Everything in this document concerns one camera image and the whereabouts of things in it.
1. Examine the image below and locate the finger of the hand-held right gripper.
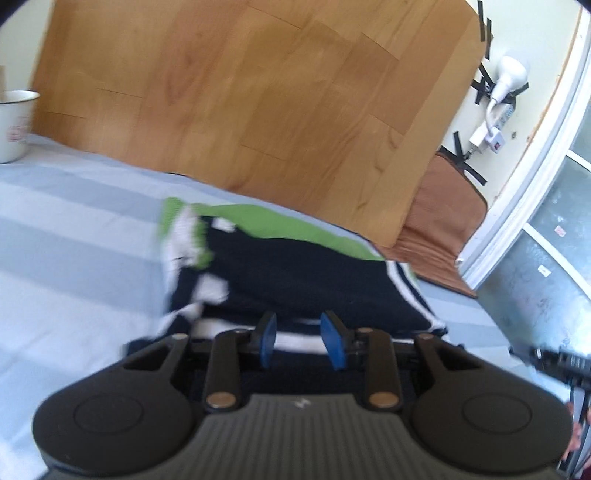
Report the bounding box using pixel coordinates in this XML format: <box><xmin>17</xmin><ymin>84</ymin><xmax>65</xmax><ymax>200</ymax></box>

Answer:
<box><xmin>508</xmin><ymin>342</ymin><xmax>591</xmax><ymax>387</ymax></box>

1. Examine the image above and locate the white plug adapter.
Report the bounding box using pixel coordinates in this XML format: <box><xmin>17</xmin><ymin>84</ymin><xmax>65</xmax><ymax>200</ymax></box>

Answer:
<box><xmin>469</xmin><ymin>124</ymin><xmax>507</xmax><ymax>154</ymax></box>

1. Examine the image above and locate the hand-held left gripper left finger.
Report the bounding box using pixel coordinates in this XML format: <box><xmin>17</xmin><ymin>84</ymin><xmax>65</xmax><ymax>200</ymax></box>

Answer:
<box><xmin>121</xmin><ymin>311</ymin><xmax>279</xmax><ymax>413</ymax></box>

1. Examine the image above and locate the wood-pattern vinyl sheet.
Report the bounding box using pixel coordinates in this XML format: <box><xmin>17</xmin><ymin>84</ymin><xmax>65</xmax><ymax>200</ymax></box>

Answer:
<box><xmin>30</xmin><ymin>0</ymin><xmax>491</xmax><ymax>251</ymax></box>

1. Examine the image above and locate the frosted window glass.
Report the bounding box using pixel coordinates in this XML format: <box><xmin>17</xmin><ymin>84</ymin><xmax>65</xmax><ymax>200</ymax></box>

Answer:
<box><xmin>475</xmin><ymin>44</ymin><xmax>591</xmax><ymax>370</ymax></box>

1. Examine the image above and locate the navy green white knit sweater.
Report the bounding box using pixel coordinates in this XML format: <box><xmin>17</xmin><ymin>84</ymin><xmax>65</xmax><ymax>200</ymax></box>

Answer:
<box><xmin>124</xmin><ymin>198</ymin><xmax>451</xmax><ymax>365</ymax></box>

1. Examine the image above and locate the person's right hand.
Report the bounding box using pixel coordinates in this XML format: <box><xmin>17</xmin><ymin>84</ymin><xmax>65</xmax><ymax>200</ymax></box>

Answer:
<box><xmin>569</xmin><ymin>401</ymin><xmax>591</xmax><ymax>463</ymax></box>

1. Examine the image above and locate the white enamel mug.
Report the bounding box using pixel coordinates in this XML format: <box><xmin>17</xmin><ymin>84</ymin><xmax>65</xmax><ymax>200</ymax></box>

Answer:
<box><xmin>0</xmin><ymin>89</ymin><xmax>41</xmax><ymax>164</ymax></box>

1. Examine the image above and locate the brown perforated seat cushion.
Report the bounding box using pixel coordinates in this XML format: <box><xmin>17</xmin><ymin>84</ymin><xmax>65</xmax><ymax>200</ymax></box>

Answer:
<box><xmin>379</xmin><ymin>150</ymin><xmax>490</xmax><ymax>299</ymax></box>

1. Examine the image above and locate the blue striped bed sheet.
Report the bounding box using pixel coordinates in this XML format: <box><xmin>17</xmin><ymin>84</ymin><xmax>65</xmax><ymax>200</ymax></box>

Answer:
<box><xmin>0</xmin><ymin>131</ymin><xmax>571</xmax><ymax>480</ymax></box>

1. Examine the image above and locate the white window frame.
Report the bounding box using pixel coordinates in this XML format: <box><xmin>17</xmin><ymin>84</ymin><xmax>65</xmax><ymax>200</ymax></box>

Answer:
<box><xmin>461</xmin><ymin>0</ymin><xmax>591</xmax><ymax>289</ymax></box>

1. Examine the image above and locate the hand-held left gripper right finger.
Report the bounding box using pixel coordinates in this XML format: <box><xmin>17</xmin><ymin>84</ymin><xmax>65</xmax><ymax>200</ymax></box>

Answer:
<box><xmin>320</xmin><ymin>310</ymin><xmax>482</xmax><ymax>413</ymax></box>

